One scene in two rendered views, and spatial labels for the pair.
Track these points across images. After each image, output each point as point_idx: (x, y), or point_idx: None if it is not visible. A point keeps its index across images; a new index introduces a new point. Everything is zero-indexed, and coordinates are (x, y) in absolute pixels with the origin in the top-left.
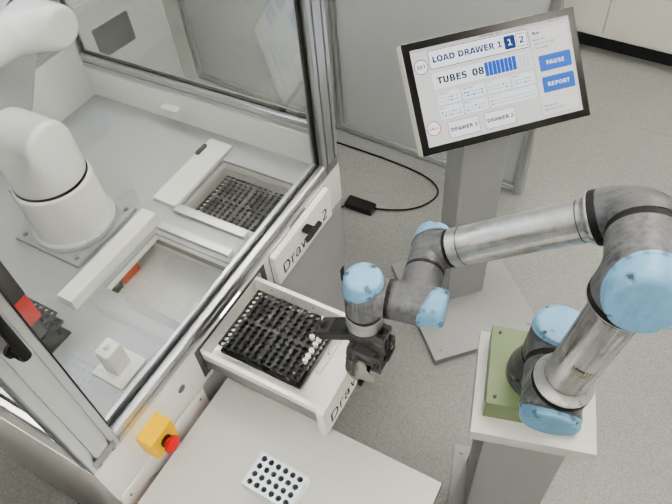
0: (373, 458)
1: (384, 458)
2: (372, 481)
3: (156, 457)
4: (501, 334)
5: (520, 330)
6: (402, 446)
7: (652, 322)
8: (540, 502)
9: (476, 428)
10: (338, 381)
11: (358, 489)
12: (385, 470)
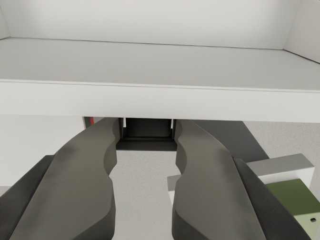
0: (68, 116)
1: (79, 129)
2: (39, 127)
3: None
4: (309, 220)
5: (316, 231)
6: None
7: None
8: None
9: (174, 195)
10: (15, 101)
11: (15, 116)
12: (65, 136)
